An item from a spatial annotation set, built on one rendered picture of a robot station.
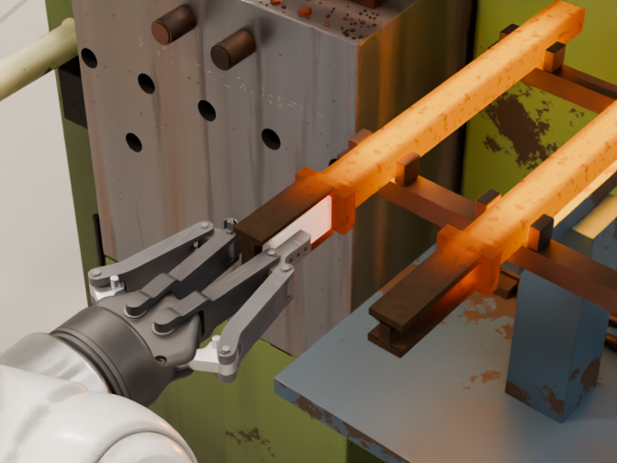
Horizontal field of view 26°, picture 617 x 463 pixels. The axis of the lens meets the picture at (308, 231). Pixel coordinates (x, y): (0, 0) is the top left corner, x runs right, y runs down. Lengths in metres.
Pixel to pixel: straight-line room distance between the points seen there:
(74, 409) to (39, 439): 0.02
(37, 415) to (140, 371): 0.23
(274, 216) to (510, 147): 0.57
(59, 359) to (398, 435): 0.44
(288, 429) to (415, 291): 0.77
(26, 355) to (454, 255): 0.30
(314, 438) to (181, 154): 0.39
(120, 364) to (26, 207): 1.76
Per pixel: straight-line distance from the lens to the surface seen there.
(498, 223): 0.96
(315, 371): 1.23
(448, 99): 1.08
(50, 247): 2.47
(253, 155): 1.40
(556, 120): 1.41
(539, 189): 1.00
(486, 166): 1.49
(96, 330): 0.83
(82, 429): 0.59
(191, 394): 1.74
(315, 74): 1.28
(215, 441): 1.77
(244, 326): 0.86
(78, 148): 1.99
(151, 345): 0.85
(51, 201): 2.57
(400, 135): 1.04
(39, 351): 0.81
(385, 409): 1.20
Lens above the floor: 1.56
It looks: 39 degrees down
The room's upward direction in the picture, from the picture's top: straight up
